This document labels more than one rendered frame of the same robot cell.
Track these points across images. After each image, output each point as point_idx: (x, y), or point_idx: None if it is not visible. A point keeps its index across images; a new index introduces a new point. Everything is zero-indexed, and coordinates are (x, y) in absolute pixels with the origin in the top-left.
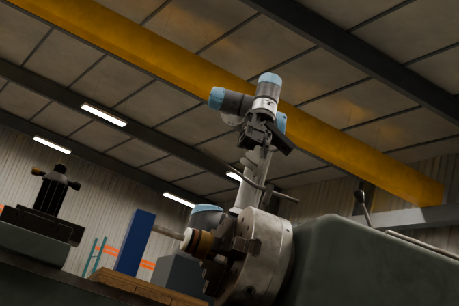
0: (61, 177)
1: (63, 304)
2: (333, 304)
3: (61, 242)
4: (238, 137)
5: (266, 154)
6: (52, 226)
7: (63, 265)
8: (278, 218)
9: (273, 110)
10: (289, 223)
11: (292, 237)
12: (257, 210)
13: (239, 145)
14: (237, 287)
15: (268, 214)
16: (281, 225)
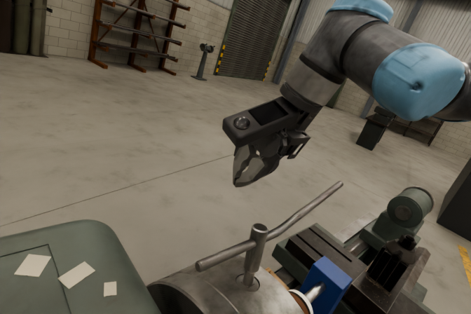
0: (390, 242)
1: None
2: None
3: (280, 241)
4: (303, 144)
5: (235, 149)
6: (303, 241)
7: (272, 254)
8: (199, 273)
9: (287, 76)
10: (178, 284)
11: (150, 284)
12: (237, 258)
13: (288, 155)
14: None
15: (217, 266)
16: (181, 271)
